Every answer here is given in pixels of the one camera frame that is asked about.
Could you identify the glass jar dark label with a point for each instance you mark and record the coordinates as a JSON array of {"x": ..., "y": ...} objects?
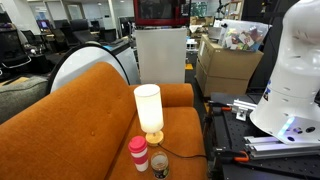
[{"x": 160, "y": 165}]

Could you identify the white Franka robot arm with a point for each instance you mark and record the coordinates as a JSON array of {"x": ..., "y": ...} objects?
[{"x": 293, "y": 66}]

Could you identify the white shade wooden lamp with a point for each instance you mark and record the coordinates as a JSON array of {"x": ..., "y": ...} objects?
[{"x": 148, "y": 106}]

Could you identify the round white panel black rim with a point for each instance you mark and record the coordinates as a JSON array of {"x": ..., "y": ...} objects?
[{"x": 80, "y": 61}]

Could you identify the aluminium extrusion rails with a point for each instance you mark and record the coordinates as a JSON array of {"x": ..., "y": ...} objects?
[{"x": 266, "y": 148}]

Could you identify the large brown cardboard box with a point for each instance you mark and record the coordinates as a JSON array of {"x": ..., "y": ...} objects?
[{"x": 230, "y": 63}]

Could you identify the grey fabric couch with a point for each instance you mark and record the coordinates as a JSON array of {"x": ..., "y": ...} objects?
[{"x": 20, "y": 96}]

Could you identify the orange fabric couch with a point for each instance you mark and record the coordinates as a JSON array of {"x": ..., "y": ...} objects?
[{"x": 66, "y": 126}]

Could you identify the black office chair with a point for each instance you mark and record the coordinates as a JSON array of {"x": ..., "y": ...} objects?
[
  {"x": 81, "y": 30},
  {"x": 11, "y": 50}
]

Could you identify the aluminium angle bracket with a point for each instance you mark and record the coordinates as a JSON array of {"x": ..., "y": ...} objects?
[{"x": 243, "y": 108}]

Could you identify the red bottle lid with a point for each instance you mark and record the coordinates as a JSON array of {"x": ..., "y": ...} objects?
[{"x": 137, "y": 144}]

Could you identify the clear bag of colourful items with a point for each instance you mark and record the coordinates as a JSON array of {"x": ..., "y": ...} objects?
[{"x": 243, "y": 36}]

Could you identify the white red striped bottle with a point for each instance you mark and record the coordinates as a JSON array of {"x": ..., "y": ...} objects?
[{"x": 142, "y": 162}]

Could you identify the white cabinet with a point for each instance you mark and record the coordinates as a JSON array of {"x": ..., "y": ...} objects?
[{"x": 160, "y": 55}]

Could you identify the flat brown cardboard box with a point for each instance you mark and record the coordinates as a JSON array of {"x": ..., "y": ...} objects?
[{"x": 220, "y": 86}]

